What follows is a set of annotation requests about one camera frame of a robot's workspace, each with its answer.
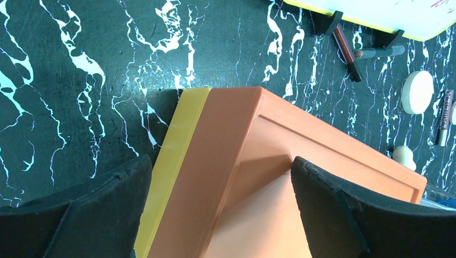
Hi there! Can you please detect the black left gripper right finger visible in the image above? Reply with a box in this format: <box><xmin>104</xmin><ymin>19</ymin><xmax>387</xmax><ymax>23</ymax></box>
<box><xmin>291</xmin><ymin>156</ymin><xmax>455</xmax><ymax>257</ymax></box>

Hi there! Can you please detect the yellow-framed whiteboard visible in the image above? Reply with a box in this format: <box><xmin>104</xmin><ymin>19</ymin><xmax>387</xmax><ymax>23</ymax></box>
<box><xmin>285</xmin><ymin>0</ymin><xmax>455</xmax><ymax>41</ymax></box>

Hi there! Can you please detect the beige gourd makeup sponge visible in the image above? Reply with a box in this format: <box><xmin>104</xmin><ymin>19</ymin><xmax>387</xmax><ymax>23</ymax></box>
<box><xmin>392</xmin><ymin>146</ymin><xmax>417</xmax><ymax>171</ymax></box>

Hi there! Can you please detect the dark red lip gloss tube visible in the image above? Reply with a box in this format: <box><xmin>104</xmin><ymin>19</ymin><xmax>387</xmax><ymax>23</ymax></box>
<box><xmin>333</xmin><ymin>25</ymin><xmax>362</xmax><ymax>82</ymax></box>

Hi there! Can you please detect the orange drawer organizer box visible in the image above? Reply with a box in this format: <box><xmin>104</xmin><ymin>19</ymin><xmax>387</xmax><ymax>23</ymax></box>
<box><xmin>134</xmin><ymin>87</ymin><xmax>427</xmax><ymax>257</ymax></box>

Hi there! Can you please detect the clear plastic drawer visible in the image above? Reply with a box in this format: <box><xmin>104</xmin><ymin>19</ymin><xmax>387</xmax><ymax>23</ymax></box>
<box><xmin>420</xmin><ymin>184</ymin><xmax>455</xmax><ymax>211</ymax></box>

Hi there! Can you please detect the large round beige puff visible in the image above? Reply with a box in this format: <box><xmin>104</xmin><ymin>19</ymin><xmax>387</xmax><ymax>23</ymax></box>
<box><xmin>401</xmin><ymin>70</ymin><xmax>434</xmax><ymax>114</ymax></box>

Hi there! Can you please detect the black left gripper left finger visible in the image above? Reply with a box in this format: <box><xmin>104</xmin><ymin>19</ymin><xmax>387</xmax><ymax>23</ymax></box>
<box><xmin>1</xmin><ymin>155</ymin><xmax>152</xmax><ymax>257</ymax></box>

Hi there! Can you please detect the green silver makeup pen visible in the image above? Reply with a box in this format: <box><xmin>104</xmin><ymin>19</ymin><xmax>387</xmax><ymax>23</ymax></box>
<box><xmin>354</xmin><ymin>46</ymin><xmax>405</xmax><ymax>59</ymax></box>

